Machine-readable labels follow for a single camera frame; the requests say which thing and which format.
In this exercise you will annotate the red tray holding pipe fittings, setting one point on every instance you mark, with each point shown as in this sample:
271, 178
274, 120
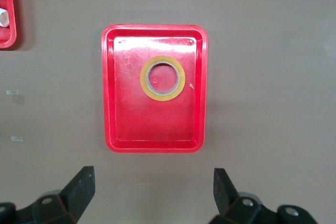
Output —
11, 24

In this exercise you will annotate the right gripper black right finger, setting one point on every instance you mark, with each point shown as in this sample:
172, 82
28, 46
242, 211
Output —
225, 197

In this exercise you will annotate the yellow packing tape roll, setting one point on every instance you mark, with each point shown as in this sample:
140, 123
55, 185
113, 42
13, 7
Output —
144, 82

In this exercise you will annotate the white capped brass pipe fitting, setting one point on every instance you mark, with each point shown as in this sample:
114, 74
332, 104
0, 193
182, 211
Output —
4, 19

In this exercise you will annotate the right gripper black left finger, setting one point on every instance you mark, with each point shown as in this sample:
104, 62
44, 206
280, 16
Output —
78, 197

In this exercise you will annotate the clear tape piece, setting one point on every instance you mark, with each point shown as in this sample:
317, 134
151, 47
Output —
16, 138
18, 99

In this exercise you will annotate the red plastic tray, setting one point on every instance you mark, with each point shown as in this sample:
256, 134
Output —
155, 124

